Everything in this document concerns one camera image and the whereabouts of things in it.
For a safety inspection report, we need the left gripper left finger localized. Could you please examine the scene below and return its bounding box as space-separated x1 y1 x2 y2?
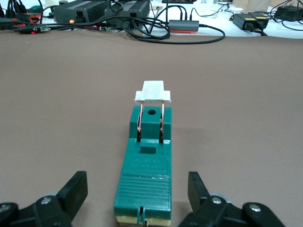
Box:
0 170 89 227

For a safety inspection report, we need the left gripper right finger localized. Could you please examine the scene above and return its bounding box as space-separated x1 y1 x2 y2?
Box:
178 171 286 227

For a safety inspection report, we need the green load switch white handle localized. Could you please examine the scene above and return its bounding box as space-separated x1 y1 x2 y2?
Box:
113 80 174 227

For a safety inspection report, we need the green circuit board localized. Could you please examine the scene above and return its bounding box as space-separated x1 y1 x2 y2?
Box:
33 25 52 33

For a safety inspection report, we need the grey usb hub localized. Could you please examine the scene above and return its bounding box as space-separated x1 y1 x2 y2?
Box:
169 20 200 33

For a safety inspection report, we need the black adapter yellow label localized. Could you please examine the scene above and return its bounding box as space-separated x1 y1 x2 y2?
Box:
233 13 258 30

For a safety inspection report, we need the black power supply box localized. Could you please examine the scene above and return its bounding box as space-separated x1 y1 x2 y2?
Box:
105 0 151 25
53 0 108 25

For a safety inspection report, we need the brown cardboard piece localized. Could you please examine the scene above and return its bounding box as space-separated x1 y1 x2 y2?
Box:
246 0 271 14

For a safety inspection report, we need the plain black adapter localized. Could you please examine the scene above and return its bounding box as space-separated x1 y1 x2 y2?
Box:
276 6 303 22

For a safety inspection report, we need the black looped cable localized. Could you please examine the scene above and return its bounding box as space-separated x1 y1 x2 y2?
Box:
126 6 226 45

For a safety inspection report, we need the red black cable bundle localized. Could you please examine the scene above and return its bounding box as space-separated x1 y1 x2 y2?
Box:
0 14 43 35

